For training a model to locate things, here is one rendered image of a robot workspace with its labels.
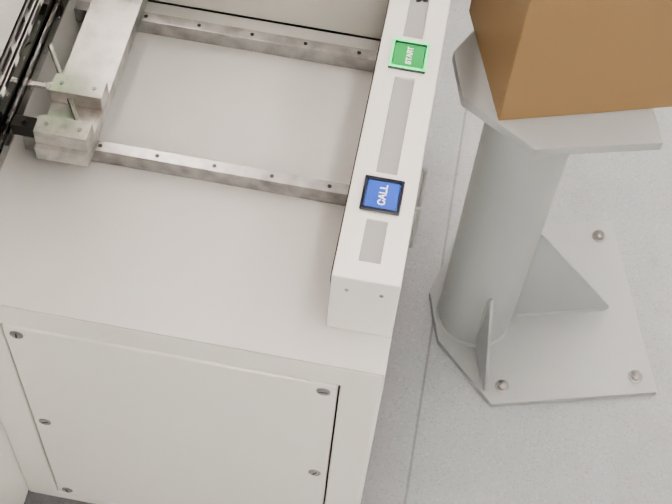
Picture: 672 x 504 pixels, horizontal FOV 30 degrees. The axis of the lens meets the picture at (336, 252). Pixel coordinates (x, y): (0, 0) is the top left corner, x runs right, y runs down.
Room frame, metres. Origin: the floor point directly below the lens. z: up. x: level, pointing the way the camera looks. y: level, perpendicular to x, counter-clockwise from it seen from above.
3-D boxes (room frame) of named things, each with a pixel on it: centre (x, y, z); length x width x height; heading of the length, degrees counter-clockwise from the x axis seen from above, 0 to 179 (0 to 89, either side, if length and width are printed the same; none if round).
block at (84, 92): (1.19, 0.41, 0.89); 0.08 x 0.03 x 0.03; 85
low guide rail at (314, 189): (1.11, 0.24, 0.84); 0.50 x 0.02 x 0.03; 85
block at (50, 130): (1.11, 0.42, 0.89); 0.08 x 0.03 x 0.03; 85
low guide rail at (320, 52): (1.38, 0.22, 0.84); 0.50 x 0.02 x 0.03; 85
